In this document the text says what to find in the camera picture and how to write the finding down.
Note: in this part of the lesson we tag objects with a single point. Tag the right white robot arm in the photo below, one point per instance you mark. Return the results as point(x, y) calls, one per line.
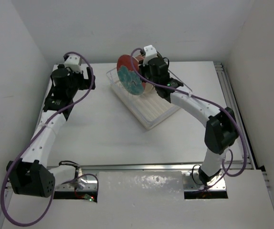
point(220, 132)

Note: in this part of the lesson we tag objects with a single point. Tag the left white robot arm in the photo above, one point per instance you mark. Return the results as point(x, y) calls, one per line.
point(30, 175)

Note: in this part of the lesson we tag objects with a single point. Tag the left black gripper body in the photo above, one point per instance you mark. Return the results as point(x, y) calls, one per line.
point(78, 82)

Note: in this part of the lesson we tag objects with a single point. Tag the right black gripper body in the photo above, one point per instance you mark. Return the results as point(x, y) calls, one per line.
point(145, 74)

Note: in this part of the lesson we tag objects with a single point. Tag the cream drip tray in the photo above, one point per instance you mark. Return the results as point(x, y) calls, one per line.
point(149, 109)

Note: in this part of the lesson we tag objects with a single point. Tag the red blue floral plate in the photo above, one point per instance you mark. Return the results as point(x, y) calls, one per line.
point(127, 76)

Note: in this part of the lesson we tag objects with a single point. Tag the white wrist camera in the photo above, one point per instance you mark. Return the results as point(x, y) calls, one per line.
point(149, 52)
point(73, 62)

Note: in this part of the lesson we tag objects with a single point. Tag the pink cream branch plate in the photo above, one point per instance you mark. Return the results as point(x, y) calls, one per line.
point(147, 86)

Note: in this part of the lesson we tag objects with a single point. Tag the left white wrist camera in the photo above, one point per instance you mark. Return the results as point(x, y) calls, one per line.
point(73, 62)

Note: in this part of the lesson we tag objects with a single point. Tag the aluminium mounting rail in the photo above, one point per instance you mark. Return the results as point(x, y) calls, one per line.
point(88, 180)

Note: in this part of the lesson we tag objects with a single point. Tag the white wire dish rack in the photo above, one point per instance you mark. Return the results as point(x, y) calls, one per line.
point(147, 80)

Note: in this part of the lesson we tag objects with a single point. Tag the small green circuit board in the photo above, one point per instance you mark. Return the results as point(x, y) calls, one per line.
point(83, 196)

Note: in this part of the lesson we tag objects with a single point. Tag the white front cover panel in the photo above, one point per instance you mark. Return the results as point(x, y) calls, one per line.
point(148, 200)

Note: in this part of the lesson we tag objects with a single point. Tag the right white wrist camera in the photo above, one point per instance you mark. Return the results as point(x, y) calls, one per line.
point(149, 52)

